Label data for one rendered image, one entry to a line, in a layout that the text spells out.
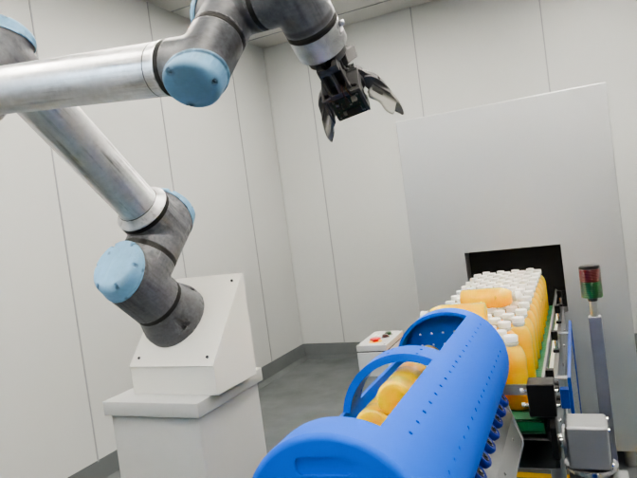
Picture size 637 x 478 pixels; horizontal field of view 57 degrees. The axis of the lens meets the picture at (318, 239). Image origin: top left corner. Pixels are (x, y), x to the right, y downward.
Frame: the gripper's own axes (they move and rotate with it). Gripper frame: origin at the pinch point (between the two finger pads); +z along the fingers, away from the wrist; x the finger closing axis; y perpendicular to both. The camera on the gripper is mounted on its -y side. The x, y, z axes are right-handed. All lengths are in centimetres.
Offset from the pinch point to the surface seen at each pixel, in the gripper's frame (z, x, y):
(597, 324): 108, 34, -4
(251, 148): 264, -195, -368
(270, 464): 1, -20, 62
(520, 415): 96, 6, 24
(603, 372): 118, 32, 6
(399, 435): 6, -3, 59
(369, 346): 84, -32, -3
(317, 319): 427, -203, -260
